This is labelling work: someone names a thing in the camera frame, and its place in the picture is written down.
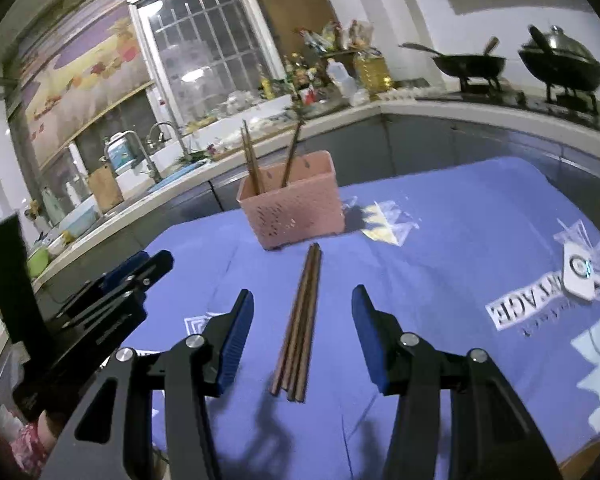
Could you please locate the blue plastic basin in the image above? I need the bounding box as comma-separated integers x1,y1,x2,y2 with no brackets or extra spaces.
57,196,100,238

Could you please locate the pink perforated utensil basket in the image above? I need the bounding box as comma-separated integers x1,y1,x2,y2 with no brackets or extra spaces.
236,151,344,250

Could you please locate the yellow cooking oil bottle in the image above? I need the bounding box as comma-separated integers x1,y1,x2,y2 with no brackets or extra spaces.
353,50,393,94

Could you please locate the dark wooden chopstick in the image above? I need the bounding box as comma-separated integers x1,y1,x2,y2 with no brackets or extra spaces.
279,112,304,188

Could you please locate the wooden cutting board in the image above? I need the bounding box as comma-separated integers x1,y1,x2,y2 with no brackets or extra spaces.
87,164,124,214

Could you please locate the blue printed tablecloth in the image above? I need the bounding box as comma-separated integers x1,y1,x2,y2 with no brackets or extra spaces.
128,157,600,479

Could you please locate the lidded black wok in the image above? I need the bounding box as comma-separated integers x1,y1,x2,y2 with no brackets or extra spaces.
518,25,600,116

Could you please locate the green bowl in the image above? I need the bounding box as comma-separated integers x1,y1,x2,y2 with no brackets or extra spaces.
27,246,50,280

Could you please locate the person's left hand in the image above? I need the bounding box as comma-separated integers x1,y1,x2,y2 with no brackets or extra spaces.
10,411,62,479

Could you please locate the white plastic jug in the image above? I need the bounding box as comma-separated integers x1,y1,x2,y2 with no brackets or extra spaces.
326,58,358,100

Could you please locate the chrome kitchen faucet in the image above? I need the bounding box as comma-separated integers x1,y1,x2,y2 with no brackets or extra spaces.
104,130,162,183

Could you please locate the brown wooden chopstick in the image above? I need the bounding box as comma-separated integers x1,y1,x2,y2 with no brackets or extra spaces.
270,243,317,396

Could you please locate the black wok with handle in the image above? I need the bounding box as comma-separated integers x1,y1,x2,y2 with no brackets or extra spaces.
400,36,506,93

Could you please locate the fruit landscape wall poster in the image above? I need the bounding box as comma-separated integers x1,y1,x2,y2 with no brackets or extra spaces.
20,3,151,168

